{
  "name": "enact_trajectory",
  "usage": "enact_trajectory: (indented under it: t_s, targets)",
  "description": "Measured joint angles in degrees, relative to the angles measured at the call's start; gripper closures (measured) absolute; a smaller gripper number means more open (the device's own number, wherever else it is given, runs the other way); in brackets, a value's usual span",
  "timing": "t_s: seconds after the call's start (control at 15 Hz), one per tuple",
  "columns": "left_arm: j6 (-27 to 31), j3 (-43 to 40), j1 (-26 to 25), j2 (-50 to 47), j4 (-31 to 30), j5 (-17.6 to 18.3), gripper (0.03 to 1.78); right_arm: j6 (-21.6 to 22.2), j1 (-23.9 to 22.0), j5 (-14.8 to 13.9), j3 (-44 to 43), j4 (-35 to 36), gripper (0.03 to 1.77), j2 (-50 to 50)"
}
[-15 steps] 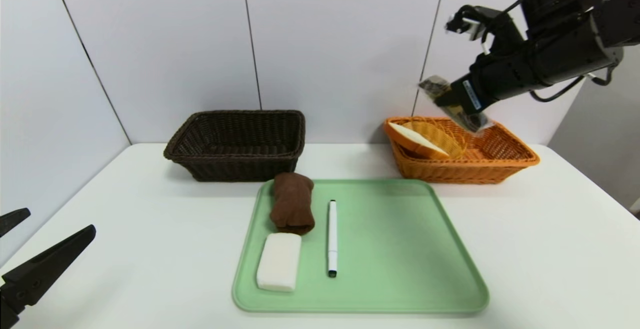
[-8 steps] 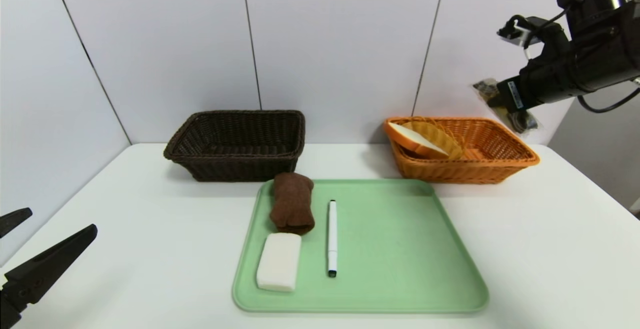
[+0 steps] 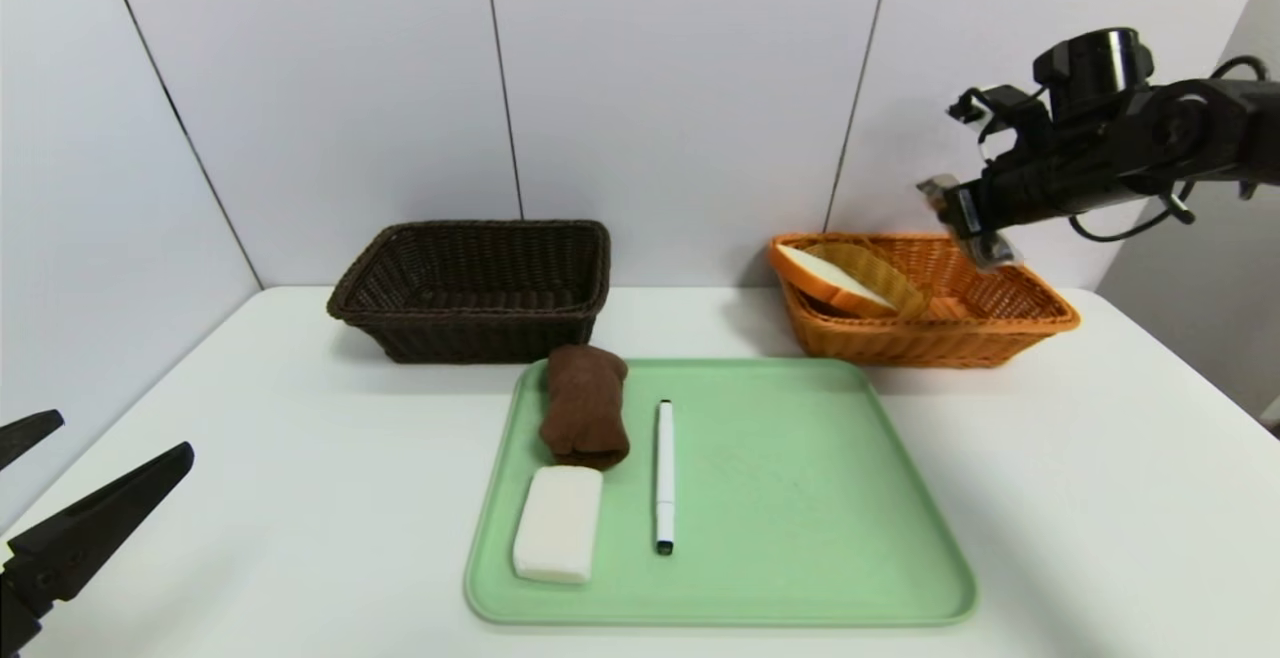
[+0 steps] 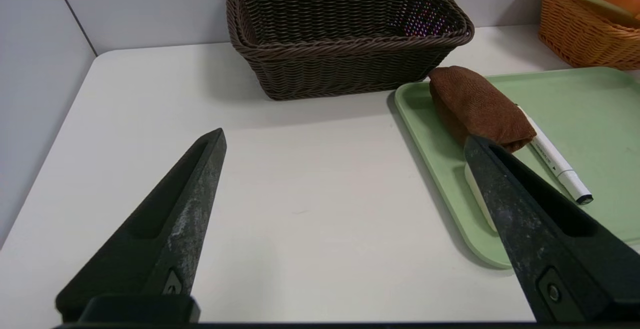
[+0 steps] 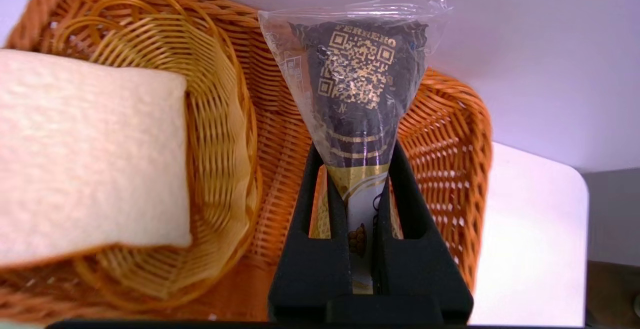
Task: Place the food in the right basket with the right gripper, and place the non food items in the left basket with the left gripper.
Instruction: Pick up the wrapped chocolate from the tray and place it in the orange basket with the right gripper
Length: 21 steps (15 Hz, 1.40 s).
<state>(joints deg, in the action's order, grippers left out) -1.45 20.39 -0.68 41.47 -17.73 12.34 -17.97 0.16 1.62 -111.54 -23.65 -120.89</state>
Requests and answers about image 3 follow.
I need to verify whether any dark brown wicker basket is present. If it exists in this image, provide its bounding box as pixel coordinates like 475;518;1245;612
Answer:
327;220;612;366

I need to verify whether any toast bread slice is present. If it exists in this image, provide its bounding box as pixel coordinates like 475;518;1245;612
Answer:
775;243;901;319

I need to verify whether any orange wicker basket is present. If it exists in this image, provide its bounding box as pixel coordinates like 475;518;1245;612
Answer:
768;233;1081;370

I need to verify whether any white soap bar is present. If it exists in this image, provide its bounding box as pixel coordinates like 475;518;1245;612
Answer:
513;465;605;585

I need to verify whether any white marker pen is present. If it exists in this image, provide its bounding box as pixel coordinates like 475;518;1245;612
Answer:
654;399;676;556

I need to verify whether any brown folded cloth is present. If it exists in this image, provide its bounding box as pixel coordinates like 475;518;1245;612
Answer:
540;344;631;470

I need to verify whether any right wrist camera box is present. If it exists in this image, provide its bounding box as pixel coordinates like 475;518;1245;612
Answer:
948;85;1046;144

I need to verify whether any small yellow wicker basket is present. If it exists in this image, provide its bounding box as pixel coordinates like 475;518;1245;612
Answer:
810;236;933;321

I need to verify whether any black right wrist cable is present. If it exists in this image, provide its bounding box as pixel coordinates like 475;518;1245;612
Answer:
1068;188;1198;243

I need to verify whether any green plastic tray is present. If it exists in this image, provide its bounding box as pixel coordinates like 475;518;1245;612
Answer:
465;358;978;626

